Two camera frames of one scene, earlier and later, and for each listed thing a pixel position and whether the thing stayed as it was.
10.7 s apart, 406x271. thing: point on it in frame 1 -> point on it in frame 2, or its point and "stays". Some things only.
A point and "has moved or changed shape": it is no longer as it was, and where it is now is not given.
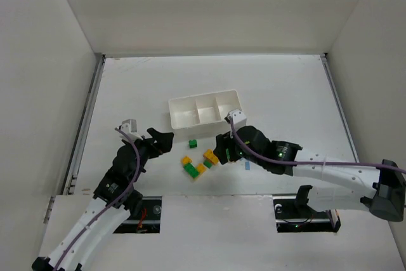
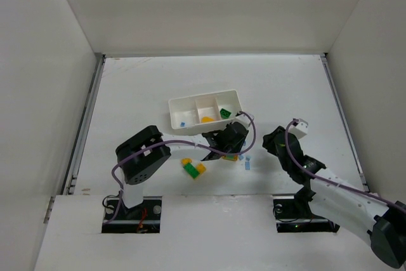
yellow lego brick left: (186, 160) stays
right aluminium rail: (324, 58) stays
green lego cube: (193, 143) has moved or changed shape
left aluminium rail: (70, 181) stays
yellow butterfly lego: (209, 154) has moved or changed shape
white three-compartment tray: (203, 111) stays
